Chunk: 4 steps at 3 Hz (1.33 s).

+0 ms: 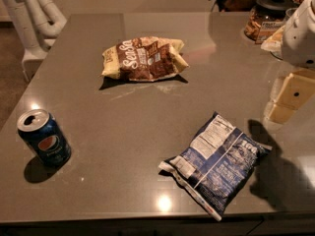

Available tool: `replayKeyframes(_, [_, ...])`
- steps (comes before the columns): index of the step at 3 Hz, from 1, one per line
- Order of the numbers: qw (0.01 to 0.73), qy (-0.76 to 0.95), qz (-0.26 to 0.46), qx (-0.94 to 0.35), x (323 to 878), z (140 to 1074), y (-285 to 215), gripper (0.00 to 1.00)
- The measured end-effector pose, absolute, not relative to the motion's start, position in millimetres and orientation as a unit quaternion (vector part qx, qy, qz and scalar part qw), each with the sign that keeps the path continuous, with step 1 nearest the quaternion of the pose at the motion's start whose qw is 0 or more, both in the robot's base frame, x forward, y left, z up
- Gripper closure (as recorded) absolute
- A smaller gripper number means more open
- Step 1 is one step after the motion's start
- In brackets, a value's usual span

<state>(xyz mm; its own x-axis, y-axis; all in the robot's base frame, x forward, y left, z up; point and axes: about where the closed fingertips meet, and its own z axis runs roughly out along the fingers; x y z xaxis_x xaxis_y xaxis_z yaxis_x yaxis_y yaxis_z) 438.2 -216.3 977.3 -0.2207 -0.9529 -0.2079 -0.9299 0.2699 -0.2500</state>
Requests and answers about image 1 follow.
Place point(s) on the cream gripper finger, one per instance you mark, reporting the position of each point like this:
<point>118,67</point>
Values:
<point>274,42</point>
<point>288,94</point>

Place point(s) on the blue chip bag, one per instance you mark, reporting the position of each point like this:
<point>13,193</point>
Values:
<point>216,165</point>

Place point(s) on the brown yellow chip bag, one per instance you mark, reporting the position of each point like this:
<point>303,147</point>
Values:
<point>144,59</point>

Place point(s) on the blue pepsi can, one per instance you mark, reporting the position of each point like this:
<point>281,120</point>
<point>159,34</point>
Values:
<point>40,131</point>

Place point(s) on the glass snack jar black lid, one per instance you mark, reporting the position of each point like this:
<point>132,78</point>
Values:
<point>266,17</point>

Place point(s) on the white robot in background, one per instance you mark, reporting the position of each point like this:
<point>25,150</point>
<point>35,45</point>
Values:
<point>38,23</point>

